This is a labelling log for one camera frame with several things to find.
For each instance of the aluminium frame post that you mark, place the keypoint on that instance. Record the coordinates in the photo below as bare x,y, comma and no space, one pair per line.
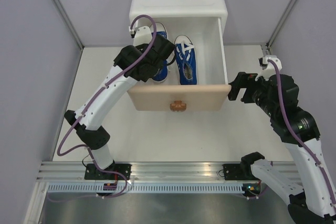
283,18
64,16

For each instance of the white slotted cable duct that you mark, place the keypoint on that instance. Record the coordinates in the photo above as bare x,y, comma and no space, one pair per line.
183,188

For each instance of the bear knob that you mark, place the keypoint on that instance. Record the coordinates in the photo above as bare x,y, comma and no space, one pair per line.
178,106

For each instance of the right aluminium frame post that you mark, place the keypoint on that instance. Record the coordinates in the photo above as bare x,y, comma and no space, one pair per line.
283,18

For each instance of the aluminium mounting rail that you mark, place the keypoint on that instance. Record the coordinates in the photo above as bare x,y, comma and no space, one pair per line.
145,172

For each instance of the left aluminium frame post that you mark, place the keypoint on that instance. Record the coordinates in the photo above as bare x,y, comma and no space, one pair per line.
64,16

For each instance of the beige drawer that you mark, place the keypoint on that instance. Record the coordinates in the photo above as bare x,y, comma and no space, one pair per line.
212,83

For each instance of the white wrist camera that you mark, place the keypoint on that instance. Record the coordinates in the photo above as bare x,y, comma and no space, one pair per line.
267,64
140,35

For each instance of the blue sneaker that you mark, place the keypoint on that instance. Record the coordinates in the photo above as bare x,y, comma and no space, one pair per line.
186,60
161,75

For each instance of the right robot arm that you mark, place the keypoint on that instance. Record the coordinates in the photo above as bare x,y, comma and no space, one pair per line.
314,200

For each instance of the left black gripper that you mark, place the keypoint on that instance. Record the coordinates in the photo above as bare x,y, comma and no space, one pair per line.
140,48

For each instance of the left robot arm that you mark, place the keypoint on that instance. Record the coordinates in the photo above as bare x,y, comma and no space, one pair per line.
131,65

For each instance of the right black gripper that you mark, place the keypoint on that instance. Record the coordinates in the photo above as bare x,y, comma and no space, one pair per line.
244,80

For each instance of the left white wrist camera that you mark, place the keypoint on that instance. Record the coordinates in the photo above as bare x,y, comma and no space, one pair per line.
140,35

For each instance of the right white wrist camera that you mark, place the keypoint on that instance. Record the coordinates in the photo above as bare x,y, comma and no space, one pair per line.
267,64

